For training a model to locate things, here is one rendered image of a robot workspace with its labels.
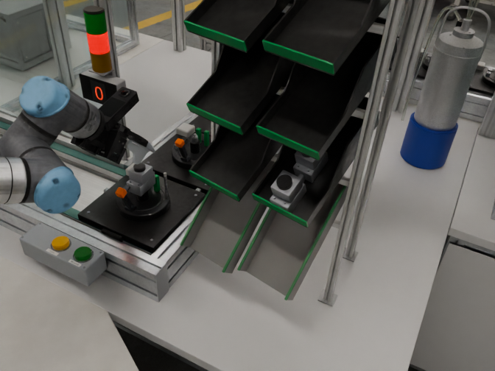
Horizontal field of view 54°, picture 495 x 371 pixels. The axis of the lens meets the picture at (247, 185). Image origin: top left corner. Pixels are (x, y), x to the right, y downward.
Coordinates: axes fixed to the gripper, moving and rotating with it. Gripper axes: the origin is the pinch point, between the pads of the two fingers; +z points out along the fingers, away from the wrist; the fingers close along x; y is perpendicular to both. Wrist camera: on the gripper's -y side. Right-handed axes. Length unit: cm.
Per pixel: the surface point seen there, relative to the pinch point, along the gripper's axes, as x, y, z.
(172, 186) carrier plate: 2.4, 5.9, 20.7
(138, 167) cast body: 0.2, 5.3, 4.4
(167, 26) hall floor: -215, -155, 294
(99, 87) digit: -18.5, -10.5, 1.6
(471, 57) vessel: 65, -62, 42
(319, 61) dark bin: 46, -17, -34
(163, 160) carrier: -7.1, -0.8, 26.7
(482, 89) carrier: 72, -77, 96
